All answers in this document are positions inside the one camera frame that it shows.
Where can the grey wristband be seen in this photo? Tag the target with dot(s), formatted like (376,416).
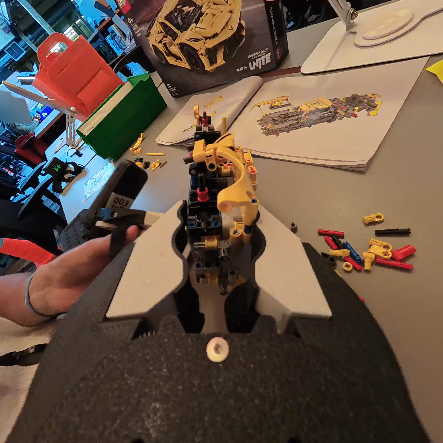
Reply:
(28,294)

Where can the white stand round base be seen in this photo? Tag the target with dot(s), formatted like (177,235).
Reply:
(384,27)

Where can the yellow printed leaflet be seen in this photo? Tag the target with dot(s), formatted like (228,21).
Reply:
(98,181)

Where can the yellow sticky note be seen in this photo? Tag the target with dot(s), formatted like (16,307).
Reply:
(436,69)

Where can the open instruction booklet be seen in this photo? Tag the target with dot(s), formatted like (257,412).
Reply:
(391,114)

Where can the red office chair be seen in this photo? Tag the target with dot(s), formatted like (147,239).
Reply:
(29,148)

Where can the yellow black brick pieces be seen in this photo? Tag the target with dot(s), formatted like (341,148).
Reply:
(136,147)

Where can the red yellow blue brick pieces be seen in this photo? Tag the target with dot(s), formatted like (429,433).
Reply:
(375,249)

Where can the black device green lights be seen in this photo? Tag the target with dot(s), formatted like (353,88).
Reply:
(57,169)

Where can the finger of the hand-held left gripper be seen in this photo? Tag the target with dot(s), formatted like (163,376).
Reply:
(150,219)

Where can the orange traffic cone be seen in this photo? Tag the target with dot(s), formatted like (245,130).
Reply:
(27,251)

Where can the yellow curved brick fender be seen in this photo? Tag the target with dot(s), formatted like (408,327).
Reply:
(238,187)

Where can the white lattice stand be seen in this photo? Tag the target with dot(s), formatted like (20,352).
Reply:
(71,128)

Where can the person's left hand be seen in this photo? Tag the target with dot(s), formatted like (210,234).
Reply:
(76,277)

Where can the white neighbouring desk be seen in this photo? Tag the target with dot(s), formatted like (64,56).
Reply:
(72,207)

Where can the green storage bin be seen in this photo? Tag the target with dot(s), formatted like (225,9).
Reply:
(131,117)

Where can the yellow black brick car model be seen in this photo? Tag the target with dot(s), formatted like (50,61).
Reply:
(195,207)

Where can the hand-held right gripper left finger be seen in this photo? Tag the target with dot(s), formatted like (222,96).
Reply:
(152,273)

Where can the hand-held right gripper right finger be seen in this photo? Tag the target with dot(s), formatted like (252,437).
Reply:
(294,277)

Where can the black toy car box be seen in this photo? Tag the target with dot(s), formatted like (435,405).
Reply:
(221,69)

